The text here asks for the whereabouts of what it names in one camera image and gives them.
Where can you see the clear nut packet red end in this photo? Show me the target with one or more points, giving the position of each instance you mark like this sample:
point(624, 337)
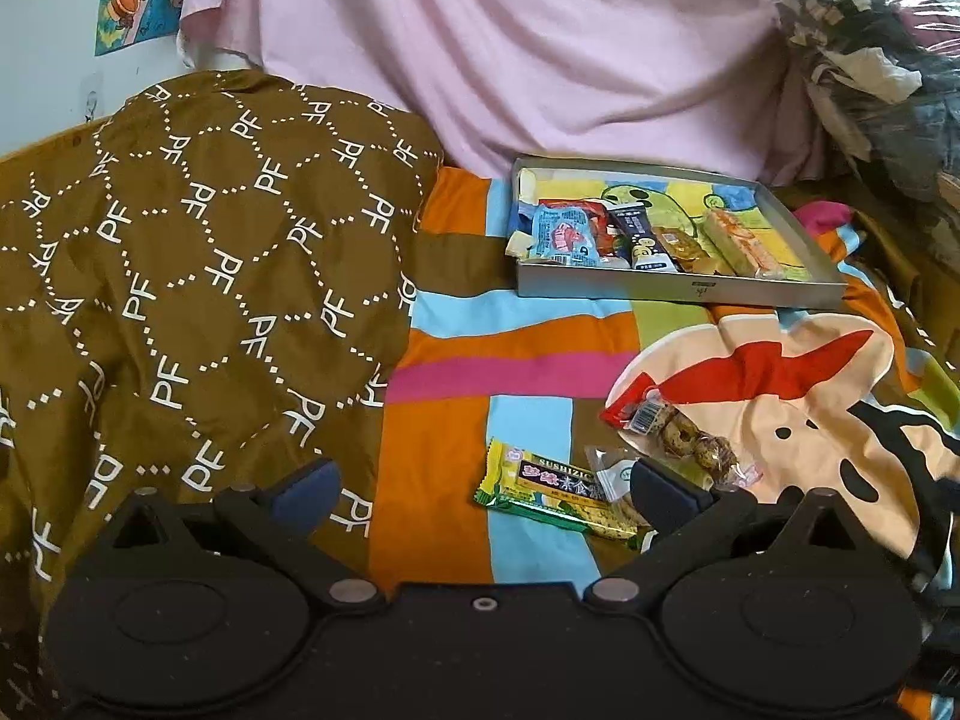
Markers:
point(690, 442)

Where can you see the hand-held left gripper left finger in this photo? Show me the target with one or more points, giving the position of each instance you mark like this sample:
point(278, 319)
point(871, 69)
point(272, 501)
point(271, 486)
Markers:
point(311, 489)

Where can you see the clear bag of clothes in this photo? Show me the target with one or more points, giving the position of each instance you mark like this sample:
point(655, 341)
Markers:
point(885, 75)

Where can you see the dark brown snack packet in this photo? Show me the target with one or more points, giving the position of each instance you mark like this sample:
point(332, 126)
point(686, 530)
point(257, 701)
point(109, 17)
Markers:
point(679, 247)

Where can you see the colourful cartoon blanket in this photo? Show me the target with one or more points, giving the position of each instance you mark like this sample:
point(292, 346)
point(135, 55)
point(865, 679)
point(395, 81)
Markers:
point(525, 330)

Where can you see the white wall outlet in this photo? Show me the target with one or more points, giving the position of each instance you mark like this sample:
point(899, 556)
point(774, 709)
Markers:
point(91, 97)

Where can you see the grey tray with cartoon lining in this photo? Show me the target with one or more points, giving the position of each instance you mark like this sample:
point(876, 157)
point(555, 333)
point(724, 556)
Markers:
point(675, 291)

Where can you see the pink cloth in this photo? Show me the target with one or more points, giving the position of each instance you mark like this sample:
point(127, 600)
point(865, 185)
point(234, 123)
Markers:
point(487, 37)

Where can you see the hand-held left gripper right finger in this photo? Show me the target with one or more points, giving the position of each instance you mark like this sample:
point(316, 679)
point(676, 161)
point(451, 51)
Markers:
point(660, 495)

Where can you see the light blue snack packet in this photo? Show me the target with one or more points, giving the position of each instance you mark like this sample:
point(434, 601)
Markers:
point(562, 232)

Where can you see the clear cookie packet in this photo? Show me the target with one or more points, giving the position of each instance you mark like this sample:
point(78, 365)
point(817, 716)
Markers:
point(611, 476)

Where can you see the clear orange cereal bar packet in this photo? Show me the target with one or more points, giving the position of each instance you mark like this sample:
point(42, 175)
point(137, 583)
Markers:
point(742, 244)

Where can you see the brown patterned pillow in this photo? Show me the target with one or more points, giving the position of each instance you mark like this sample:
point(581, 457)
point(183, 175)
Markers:
point(187, 240)

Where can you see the dark blue bar packet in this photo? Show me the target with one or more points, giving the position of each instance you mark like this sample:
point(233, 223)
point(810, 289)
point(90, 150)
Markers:
point(637, 229)

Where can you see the red spicy strip packet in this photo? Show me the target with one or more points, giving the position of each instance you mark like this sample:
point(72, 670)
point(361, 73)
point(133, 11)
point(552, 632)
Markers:
point(596, 216)

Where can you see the green yellow snack packet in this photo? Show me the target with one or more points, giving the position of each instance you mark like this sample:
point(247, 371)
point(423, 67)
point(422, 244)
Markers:
point(540, 491)

